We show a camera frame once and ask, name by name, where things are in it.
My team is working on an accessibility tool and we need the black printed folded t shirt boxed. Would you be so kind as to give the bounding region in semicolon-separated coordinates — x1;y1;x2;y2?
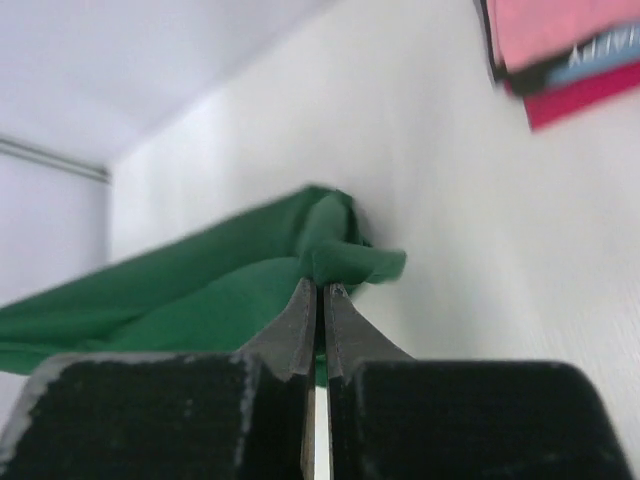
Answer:
477;1;639;85

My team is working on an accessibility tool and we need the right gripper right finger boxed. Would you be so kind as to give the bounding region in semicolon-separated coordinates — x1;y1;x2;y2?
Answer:
323;284;632;479

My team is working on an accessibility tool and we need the green t shirt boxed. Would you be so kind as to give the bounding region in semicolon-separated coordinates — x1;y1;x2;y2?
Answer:
1;186;407;375

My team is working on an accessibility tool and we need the red folded t shirt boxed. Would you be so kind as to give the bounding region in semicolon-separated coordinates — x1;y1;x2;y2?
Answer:
502;61;639;132

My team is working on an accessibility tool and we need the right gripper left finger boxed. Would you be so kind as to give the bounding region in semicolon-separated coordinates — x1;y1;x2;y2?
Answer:
1;280;318;479

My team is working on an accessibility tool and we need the pink folded t shirt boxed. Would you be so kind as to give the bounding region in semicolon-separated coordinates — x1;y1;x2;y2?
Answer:
487;0;639;71

